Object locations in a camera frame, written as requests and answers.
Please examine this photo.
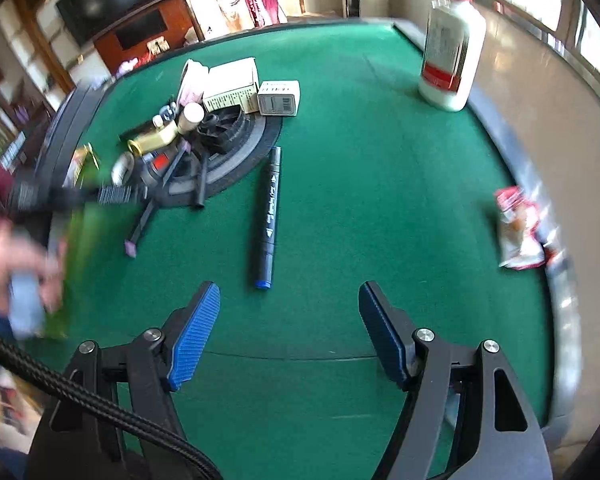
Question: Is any small white barcode box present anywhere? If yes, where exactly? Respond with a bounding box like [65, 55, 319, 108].
[256, 80, 301, 119]

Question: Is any red white snack packet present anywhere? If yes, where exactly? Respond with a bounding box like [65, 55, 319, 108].
[494, 185, 547, 272]

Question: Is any black braided cable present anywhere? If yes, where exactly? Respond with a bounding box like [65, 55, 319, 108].
[0, 324, 223, 480]

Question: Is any black marker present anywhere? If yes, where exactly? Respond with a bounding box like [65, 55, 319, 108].
[252, 146, 284, 292]

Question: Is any white bottle red label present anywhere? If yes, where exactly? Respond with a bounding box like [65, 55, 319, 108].
[418, 0, 488, 112]

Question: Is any person's left hand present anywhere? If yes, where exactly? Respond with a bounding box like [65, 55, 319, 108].
[0, 219, 67, 317]

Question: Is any brown wooden tv cabinet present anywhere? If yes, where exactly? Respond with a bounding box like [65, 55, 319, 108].
[92, 0, 201, 76]

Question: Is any black plastic reel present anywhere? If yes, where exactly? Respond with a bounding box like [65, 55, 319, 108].
[195, 106, 247, 155]

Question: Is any gold-rimmed white cardboard box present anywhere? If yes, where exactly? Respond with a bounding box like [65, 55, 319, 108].
[42, 144, 103, 339]

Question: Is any pink cartoon pencil case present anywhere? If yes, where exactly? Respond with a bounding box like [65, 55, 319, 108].
[176, 59, 212, 107]

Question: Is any wooden chair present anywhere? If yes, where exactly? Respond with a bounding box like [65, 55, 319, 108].
[180, 0, 306, 43]

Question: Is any beige medicine box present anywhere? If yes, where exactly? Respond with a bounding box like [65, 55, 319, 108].
[201, 56, 261, 114]

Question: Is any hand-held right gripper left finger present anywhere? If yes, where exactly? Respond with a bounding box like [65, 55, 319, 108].
[25, 281, 222, 480]

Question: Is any round table centre console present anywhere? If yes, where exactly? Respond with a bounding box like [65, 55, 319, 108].
[140, 109, 284, 209]

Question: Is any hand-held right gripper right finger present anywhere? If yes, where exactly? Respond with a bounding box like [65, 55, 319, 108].
[358, 281, 554, 480]

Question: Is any black tube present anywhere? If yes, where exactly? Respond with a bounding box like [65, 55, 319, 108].
[194, 152, 212, 210]

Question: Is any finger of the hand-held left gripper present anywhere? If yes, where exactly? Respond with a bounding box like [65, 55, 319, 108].
[62, 182, 147, 209]

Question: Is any yellow tube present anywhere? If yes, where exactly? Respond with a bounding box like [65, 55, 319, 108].
[126, 124, 179, 157]

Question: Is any wooden wall shelf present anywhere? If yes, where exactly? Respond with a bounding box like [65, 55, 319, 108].
[0, 0, 81, 126]

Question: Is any black pen with pink end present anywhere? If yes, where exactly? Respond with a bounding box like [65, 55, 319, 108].
[123, 144, 190, 259]

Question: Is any white pill bottle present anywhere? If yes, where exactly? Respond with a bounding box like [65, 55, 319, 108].
[176, 102, 205, 137]

